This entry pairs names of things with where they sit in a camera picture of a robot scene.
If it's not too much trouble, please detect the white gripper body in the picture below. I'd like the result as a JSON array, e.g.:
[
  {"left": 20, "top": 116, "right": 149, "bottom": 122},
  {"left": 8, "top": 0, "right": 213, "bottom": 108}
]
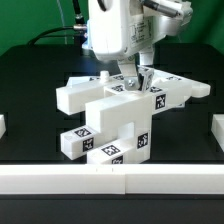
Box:
[{"left": 88, "top": 0, "right": 193, "bottom": 61}]

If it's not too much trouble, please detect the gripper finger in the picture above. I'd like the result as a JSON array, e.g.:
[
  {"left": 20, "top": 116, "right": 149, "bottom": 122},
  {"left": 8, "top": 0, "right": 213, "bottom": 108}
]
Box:
[
  {"left": 139, "top": 45, "right": 155, "bottom": 66},
  {"left": 117, "top": 56, "right": 138, "bottom": 91}
]

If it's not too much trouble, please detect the white tagged cube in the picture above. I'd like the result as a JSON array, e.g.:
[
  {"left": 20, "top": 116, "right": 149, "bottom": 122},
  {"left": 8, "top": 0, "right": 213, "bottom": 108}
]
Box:
[{"left": 138, "top": 66, "right": 154, "bottom": 92}]

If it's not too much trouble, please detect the white chair back frame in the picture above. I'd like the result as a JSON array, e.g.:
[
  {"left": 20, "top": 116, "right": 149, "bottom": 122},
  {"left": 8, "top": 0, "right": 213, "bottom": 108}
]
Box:
[{"left": 55, "top": 68, "right": 212, "bottom": 136}]

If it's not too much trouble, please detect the white chair seat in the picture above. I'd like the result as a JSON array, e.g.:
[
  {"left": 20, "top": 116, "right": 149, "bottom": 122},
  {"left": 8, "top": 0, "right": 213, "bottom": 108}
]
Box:
[{"left": 96, "top": 109, "right": 154, "bottom": 165}]

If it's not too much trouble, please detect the marker sheet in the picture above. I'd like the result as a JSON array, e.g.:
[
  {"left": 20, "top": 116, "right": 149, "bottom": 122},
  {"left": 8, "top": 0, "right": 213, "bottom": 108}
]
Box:
[{"left": 66, "top": 76, "right": 99, "bottom": 87}]

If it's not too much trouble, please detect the white block right edge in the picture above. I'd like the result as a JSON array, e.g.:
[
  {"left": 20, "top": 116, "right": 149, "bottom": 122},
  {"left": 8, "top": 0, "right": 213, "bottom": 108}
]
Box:
[{"left": 211, "top": 114, "right": 224, "bottom": 152}]

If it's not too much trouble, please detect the white block edge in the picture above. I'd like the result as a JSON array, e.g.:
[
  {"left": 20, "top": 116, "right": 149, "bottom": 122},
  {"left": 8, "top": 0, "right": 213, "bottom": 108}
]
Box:
[
  {"left": 211, "top": 114, "right": 224, "bottom": 152},
  {"left": 0, "top": 114, "right": 6, "bottom": 139}
]

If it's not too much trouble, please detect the white block left edge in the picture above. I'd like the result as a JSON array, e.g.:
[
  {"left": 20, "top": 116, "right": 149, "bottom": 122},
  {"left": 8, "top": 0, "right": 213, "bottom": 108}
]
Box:
[{"left": 0, "top": 114, "right": 6, "bottom": 139}]

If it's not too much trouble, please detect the black cable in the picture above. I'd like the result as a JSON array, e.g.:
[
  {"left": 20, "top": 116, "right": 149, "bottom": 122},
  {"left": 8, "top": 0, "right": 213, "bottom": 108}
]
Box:
[{"left": 27, "top": 0, "right": 88, "bottom": 46}]

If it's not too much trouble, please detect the white front rail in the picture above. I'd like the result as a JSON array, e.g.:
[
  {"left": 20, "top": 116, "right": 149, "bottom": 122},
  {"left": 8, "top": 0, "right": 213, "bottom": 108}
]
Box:
[{"left": 0, "top": 164, "right": 224, "bottom": 195}]

